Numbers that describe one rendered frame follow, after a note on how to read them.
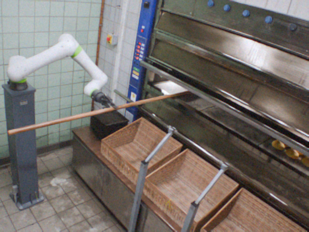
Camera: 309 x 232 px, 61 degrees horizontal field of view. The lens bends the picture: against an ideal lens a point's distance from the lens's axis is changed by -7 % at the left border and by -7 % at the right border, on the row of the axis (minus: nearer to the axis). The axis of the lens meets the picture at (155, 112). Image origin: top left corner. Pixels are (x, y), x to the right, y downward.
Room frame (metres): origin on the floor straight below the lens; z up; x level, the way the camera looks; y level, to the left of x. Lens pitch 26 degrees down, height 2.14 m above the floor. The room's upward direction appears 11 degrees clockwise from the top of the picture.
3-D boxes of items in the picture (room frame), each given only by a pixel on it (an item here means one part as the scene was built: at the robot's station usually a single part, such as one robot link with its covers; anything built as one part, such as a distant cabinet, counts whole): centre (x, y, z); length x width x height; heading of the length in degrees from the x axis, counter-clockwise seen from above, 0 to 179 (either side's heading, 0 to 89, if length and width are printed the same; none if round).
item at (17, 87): (1.89, 1.14, 1.23); 0.26 x 0.15 x 0.06; 52
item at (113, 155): (2.07, 0.07, 0.72); 0.56 x 0.49 x 0.28; 49
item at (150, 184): (1.66, -0.38, 0.72); 0.56 x 0.49 x 0.28; 48
